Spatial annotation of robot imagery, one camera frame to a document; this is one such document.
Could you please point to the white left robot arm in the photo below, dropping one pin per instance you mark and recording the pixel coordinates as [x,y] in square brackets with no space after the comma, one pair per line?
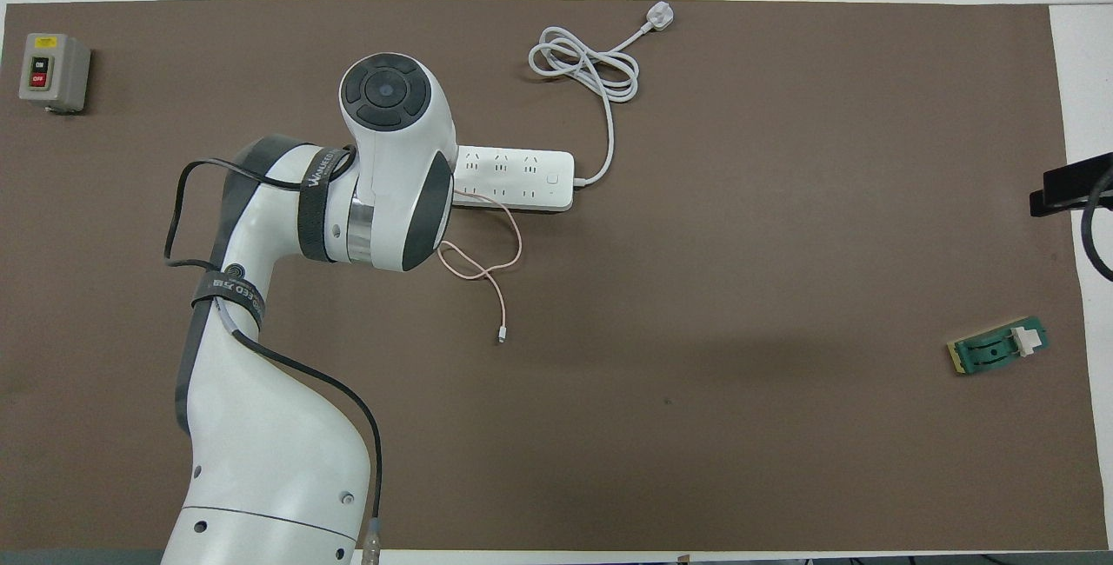
[261,461]

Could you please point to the white power strip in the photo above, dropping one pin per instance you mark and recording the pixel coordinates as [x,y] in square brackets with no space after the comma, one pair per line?
[530,178]

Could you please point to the brown table mat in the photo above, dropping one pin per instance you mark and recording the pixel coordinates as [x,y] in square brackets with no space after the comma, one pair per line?
[696,417]

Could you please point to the green knife switch block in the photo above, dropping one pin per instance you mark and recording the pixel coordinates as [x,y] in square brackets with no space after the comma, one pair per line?
[991,352]

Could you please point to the grey on-off switch box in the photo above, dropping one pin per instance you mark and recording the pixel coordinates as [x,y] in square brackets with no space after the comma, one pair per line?
[61,69]

